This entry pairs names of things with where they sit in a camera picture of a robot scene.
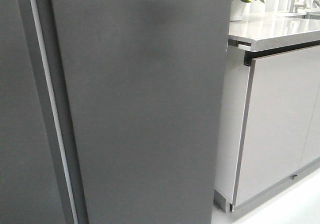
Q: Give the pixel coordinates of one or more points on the dark grey fridge door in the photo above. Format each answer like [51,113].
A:
[144,81]
[33,186]

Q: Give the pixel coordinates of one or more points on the grey kitchen countertop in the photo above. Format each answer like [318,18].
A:
[270,30]

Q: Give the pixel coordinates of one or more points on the light grey cabinet door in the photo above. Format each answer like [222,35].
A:
[311,150]
[282,93]

